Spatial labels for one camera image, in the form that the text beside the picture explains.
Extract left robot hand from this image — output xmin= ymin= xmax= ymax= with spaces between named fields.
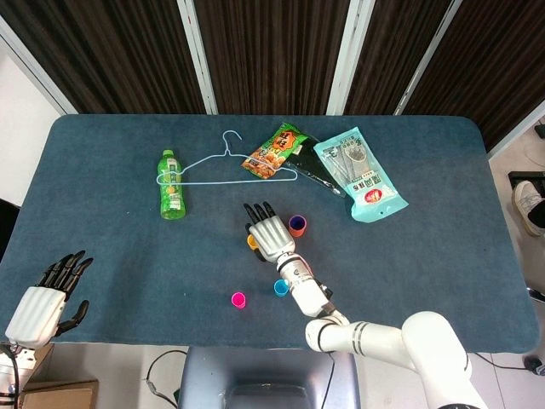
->
xmin=4 ymin=250 xmax=94 ymax=349

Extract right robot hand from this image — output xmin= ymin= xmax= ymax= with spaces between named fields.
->
xmin=243 ymin=201 xmax=298 ymax=262

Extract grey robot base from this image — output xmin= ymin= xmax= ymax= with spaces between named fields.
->
xmin=177 ymin=347 xmax=361 ymax=409

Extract black seaweed packet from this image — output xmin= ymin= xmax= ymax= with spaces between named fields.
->
xmin=283 ymin=135 xmax=347 ymax=198

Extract green orange snack bag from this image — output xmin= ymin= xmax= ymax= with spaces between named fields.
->
xmin=240 ymin=122 xmax=311 ymax=181

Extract brown cardboard box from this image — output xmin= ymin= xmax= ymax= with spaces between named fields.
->
xmin=20 ymin=377 xmax=100 ymax=409

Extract teal table cloth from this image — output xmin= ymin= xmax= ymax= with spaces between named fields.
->
xmin=0 ymin=113 xmax=541 ymax=354

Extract light teal food package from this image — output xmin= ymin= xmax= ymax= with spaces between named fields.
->
xmin=313 ymin=126 xmax=410 ymax=223

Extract green tea bottle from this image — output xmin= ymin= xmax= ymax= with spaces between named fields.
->
xmin=158 ymin=148 xmax=187 ymax=222

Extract brown folding screen white frames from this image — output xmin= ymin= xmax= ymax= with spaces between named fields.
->
xmin=0 ymin=0 xmax=545 ymax=153

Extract white sneaker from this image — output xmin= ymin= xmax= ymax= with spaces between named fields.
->
xmin=513 ymin=180 xmax=545 ymax=238

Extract light blue wire hanger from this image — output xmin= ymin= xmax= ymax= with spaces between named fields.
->
xmin=155 ymin=130 xmax=298 ymax=186

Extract black floor cable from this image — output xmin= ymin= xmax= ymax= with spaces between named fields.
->
xmin=146 ymin=349 xmax=188 ymax=406

